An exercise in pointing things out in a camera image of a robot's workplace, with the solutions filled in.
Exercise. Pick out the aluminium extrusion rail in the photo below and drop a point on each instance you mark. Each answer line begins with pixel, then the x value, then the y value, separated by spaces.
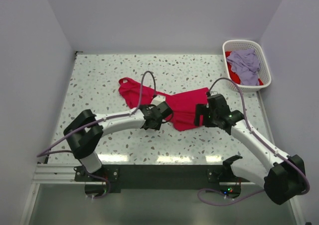
pixel 54 175

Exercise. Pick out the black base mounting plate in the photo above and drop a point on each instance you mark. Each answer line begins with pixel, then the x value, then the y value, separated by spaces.
pixel 232 189

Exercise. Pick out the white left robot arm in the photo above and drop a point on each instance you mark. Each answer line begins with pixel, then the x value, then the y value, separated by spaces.
pixel 85 131

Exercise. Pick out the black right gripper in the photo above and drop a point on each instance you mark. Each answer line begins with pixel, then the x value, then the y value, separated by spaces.
pixel 202 109

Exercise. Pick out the crimson red t shirt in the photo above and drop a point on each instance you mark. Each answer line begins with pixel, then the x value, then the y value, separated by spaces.
pixel 182 104

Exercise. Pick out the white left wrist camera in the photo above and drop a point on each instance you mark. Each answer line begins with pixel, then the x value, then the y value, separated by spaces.
pixel 158 100

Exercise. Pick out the lavender t shirt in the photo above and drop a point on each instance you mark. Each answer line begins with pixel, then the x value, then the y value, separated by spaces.
pixel 245 66

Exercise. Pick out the red t shirt in basket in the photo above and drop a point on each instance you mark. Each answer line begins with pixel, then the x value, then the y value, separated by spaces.
pixel 234 76

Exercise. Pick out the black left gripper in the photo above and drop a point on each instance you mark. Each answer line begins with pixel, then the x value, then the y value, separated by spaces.
pixel 157 127

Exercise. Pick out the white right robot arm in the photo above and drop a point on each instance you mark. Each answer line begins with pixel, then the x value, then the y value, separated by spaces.
pixel 284 176

